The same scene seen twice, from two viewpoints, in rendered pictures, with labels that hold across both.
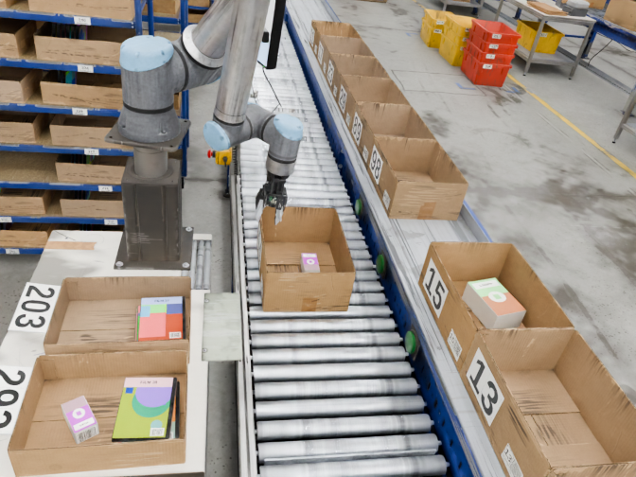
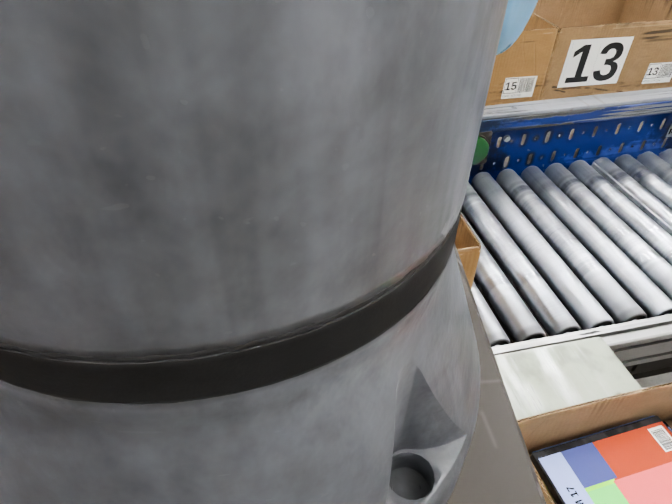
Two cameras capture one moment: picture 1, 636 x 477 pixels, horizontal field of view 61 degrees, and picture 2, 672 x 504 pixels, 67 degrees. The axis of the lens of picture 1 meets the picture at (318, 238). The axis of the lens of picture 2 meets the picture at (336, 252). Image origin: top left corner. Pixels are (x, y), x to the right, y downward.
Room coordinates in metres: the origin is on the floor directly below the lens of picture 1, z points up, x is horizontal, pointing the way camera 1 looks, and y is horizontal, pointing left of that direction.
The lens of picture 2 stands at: (1.52, 0.71, 1.39)
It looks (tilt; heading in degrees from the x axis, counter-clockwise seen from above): 41 degrees down; 271
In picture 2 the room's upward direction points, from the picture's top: straight up
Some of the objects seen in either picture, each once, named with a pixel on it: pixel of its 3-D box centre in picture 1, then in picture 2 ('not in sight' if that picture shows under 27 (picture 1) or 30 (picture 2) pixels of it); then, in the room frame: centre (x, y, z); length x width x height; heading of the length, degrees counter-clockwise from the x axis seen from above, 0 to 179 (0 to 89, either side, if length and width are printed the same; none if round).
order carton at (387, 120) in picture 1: (390, 136); not in sight; (2.41, -0.27, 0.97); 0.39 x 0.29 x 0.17; 14
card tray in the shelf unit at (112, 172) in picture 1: (105, 159); not in sight; (2.43, 1.15, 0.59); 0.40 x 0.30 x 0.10; 101
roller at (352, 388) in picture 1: (336, 389); (558, 237); (1.07, -0.12, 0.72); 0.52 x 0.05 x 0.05; 104
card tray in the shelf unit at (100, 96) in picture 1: (96, 84); not in sight; (2.42, 1.15, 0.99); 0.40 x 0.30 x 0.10; 100
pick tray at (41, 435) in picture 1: (109, 407); not in sight; (0.83, 0.45, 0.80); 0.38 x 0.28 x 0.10; 105
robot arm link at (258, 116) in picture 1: (256, 122); not in sight; (1.55, 0.25, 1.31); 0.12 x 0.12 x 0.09; 59
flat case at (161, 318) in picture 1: (163, 319); (631, 485); (1.17, 0.43, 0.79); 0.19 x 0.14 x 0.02; 17
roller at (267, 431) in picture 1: (344, 427); (613, 229); (0.94, -0.15, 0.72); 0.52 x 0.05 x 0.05; 104
